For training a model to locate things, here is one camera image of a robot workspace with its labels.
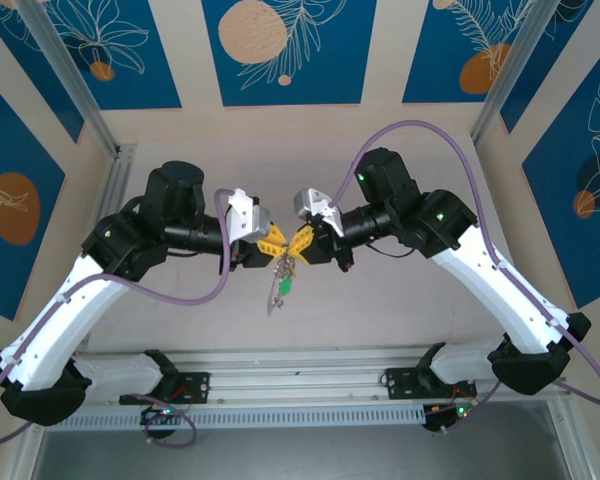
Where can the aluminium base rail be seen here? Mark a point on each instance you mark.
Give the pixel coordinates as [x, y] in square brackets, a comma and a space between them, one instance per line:
[300, 380]

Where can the aluminium side rail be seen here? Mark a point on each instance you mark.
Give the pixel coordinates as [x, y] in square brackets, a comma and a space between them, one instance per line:
[122, 170]

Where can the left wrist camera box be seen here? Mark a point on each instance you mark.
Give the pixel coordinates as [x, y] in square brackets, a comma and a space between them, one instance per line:
[250, 220]

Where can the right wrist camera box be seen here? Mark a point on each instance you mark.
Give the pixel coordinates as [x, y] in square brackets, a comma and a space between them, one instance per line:
[310, 205]

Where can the controller board with green light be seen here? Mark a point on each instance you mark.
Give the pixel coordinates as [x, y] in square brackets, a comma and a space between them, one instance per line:
[162, 415]
[447, 417]

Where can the aluminium frame post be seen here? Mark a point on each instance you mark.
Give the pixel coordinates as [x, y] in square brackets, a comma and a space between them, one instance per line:
[25, 450]
[510, 70]
[80, 85]
[572, 440]

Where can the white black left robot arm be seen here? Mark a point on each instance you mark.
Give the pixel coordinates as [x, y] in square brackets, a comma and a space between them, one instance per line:
[65, 320]

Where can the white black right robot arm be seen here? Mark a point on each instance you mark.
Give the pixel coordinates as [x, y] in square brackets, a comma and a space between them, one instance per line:
[510, 295]

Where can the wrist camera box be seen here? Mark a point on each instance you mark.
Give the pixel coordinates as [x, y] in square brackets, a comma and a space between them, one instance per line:
[310, 205]
[250, 220]

